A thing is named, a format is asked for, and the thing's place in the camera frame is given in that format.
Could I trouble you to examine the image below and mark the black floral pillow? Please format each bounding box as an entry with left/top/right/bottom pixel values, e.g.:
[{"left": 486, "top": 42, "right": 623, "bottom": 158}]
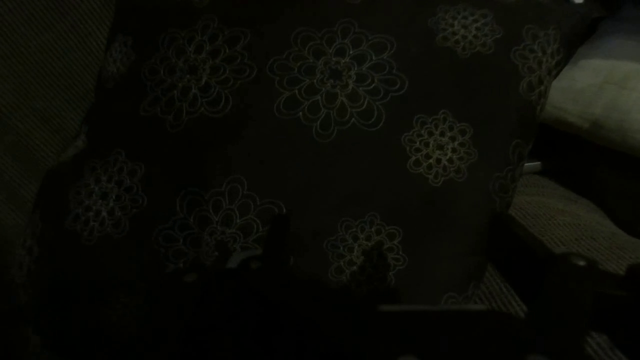
[{"left": 28, "top": 0, "right": 605, "bottom": 322}]

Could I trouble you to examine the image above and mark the brown fabric sofa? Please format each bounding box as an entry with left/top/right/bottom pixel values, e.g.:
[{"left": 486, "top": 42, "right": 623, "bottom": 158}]
[{"left": 0, "top": 0, "right": 640, "bottom": 360}]

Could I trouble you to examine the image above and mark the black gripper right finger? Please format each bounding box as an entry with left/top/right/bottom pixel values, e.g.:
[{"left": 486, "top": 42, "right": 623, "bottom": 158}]
[{"left": 357, "top": 241, "right": 404, "bottom": 310}]

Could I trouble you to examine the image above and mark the plain cream pillow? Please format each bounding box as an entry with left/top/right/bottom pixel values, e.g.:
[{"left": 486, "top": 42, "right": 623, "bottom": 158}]
[{"left": 538, "top": 17, "right": 640, "bottom": 160}]

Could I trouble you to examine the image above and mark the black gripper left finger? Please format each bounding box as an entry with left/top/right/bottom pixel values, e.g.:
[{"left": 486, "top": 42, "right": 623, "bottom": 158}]
[{"left": 260, "top": 202, "right": 296, "bottom": 278}]

